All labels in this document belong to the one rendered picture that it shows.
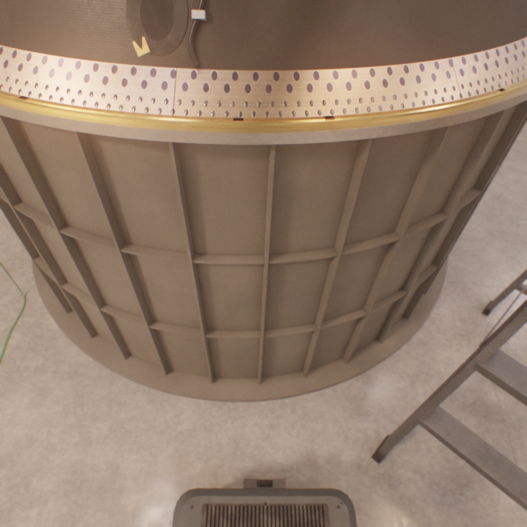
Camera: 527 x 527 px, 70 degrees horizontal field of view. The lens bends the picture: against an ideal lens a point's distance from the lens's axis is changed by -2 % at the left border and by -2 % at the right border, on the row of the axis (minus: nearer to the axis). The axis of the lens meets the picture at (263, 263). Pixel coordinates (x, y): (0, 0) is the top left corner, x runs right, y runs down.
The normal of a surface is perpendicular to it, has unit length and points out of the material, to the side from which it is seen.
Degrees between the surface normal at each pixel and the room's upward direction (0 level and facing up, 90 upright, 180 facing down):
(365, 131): 90
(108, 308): 0
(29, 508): 0
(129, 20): 62
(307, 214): 90
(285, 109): 43
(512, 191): 0
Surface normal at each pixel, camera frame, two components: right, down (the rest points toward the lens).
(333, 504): 0.04, -0.65
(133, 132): -0.15, 0.75
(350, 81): 0.18, 0.04
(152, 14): -0.08, 0.36
